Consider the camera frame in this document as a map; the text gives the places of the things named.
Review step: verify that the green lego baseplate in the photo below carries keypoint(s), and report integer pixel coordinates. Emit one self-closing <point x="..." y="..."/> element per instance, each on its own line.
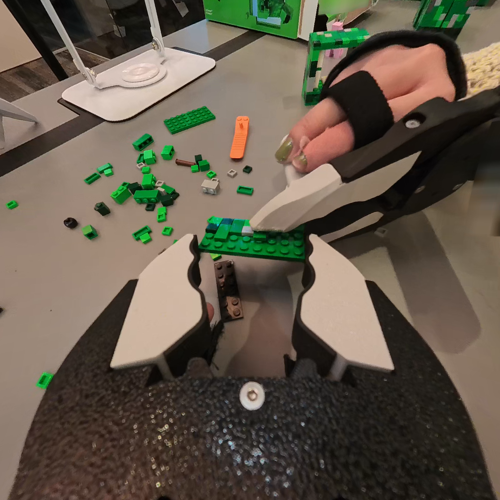
<point x="254" y="248"/>

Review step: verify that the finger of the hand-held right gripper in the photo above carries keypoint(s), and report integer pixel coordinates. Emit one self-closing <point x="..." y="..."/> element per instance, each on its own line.
<point x="304" y="199"/>
<point x="347" y="226"/>

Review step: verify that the green lego box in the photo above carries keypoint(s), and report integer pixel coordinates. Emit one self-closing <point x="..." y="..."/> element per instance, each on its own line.
<point x="234" y="15"/>

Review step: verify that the tiny green lego tile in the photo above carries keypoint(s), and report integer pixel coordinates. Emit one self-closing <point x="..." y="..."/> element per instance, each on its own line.
<point x="11" y="204"/>
<point x="44" y="380"/>

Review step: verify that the person's right hand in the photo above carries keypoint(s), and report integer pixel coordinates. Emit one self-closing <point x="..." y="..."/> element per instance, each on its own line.
<point x="414" y="74"/>

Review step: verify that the small green lego model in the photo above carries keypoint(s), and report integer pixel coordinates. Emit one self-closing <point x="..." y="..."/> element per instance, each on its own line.
<point x="312" y="70"/>

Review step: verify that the light grey lego brick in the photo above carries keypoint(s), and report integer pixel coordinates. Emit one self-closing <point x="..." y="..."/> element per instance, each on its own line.
<point x="210" y="186"/>

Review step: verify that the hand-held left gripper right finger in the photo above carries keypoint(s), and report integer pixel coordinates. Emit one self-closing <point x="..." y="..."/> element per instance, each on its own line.
<point x="343" y="312"/>

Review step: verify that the person's right forearm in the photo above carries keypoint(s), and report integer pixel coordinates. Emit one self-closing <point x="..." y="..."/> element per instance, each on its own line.
<point x="484" y="66"/>

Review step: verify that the large green lego build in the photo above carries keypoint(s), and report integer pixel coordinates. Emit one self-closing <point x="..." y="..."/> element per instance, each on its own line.
<point x="449" y="15"/>

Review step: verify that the black lego plate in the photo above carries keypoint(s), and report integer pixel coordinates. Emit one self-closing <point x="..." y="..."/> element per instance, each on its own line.
<point x="228" y="293"/>

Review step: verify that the person's left hand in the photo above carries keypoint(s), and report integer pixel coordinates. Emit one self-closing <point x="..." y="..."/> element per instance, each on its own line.
<point x="211" y="311"/>

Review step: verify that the white book stand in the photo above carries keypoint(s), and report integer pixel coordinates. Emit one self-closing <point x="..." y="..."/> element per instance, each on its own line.
<point x="136" y="97"/>

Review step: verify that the small black round lego piece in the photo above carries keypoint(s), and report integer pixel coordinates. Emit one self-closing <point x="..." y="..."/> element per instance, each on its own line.
<point x="70" y="222"/>

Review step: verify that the pile of small lego pieces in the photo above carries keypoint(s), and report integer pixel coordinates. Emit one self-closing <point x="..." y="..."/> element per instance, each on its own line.
<point x="146" y="195"/>

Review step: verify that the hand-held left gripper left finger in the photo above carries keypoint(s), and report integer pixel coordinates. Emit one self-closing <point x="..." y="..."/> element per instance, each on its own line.
<point x="164" y="312"/>

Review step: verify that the orange brick separator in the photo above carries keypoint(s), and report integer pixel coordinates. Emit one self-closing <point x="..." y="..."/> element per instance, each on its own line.
<point x="239" y="140"/>

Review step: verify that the narrow green lego plate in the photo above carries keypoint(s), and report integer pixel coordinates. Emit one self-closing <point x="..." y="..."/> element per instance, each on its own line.
<point x="189" y="120"/>

